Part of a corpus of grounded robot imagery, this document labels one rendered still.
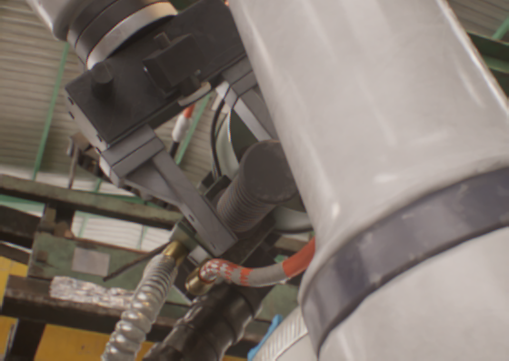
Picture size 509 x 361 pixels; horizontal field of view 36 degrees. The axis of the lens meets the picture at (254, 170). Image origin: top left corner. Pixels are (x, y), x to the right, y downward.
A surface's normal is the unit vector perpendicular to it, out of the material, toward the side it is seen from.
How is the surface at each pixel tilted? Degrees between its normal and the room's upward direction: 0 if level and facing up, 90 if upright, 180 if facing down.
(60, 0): 139
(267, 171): 115
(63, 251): 90
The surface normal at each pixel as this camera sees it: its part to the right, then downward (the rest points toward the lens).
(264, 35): -0.88, -0.04
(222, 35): 0.20, -0.26
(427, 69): 0.07, -0.60
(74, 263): 0.35, -0.61
